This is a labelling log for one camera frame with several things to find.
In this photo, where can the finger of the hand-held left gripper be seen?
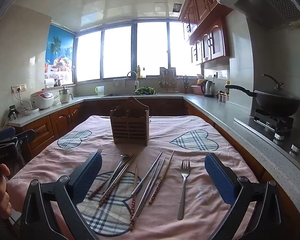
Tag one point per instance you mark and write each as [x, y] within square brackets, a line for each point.
[5, 133]
[26, 136]

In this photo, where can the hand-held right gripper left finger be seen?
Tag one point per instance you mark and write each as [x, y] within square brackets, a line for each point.
[88, 173]

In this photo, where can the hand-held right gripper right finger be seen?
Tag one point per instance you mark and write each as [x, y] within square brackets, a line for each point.
[218, 175]

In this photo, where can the wooden utensil holder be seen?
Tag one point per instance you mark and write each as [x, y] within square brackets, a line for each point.
[129, 127]

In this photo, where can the person's left hand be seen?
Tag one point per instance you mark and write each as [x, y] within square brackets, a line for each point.
[1, 195]

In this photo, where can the small black device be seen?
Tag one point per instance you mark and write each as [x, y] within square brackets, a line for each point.
[13, 112]

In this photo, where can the pink heart-print tablecloth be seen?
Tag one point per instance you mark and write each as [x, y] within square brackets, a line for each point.
[202, 192]

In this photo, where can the metal fork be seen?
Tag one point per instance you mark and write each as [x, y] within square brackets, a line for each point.
[184, 177]

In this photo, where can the wooden lower cabinets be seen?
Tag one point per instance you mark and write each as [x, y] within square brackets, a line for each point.
[62, 121]

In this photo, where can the wooden cabinets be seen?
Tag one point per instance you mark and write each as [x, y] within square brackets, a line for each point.
[212, 42]
[62, 121]

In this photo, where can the metal spoon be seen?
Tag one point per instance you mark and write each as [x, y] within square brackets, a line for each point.
[124, 157]

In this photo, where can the white and red rice cooker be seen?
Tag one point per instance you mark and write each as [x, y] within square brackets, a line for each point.
[42, 100]

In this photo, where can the small white cup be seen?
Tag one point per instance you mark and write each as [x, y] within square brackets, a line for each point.
[56, 102]

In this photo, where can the small white electric pot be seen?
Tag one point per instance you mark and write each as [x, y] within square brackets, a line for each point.
[65, 96]

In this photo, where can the gas stove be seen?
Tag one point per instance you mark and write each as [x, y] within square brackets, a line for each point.
[272, 123]

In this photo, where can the spice jars set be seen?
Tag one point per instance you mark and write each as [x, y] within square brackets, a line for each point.
[222, 97]

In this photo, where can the kitchen sink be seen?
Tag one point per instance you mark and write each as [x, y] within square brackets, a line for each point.
[115, 95]

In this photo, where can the green and white cup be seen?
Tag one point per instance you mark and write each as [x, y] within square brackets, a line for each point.
[100, 90]

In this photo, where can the steel electric kettle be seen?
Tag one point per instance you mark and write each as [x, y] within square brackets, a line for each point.
[208, 88]

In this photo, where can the pink plastic basin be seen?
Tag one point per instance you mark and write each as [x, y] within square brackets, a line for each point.
[196, 89]

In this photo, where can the blue palm tree poster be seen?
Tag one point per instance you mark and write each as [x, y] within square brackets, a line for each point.
[60, 50]

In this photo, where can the black wok with lid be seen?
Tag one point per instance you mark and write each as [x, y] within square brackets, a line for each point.
[277, 102]

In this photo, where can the knife block with knives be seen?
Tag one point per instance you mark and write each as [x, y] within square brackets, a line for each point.
[186, 85]

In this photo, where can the white cloth on faucet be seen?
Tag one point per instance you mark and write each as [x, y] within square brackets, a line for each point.
[120, 83]

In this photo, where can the stack of bowls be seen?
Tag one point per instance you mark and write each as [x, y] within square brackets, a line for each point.
[200, 77]

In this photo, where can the green leafy vegetables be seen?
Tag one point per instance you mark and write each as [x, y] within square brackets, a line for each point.
[145, 90]

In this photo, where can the chrome kitchen faucet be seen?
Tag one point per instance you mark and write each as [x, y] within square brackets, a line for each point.
[136, 80]

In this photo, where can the metal dish rack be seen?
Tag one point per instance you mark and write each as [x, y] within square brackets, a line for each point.
[168, 80]

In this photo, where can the bottles on window sill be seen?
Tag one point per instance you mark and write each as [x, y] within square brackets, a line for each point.
[139, 72]

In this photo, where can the kitchen window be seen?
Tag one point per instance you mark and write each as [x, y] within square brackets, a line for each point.
[117, 52]

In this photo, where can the wooden upper cabinets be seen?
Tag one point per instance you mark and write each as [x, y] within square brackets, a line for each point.
[212, 42]

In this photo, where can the range hood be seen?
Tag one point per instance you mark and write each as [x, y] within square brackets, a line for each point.
[262, 0]

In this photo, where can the wall socket with plugs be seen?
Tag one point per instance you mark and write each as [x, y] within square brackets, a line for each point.
[18, 88]

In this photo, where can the wall socket by kettle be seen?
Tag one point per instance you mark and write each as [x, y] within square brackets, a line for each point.
[214, 75]

